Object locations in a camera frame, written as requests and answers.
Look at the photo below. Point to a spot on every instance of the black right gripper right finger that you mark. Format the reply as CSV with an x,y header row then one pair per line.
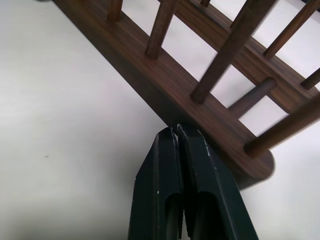
x,y
212,200

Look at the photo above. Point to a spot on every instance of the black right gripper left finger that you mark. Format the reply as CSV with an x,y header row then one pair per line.
x,y
157,190

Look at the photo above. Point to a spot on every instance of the dark wooden dish rack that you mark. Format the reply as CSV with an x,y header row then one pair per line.
x,y
150,75

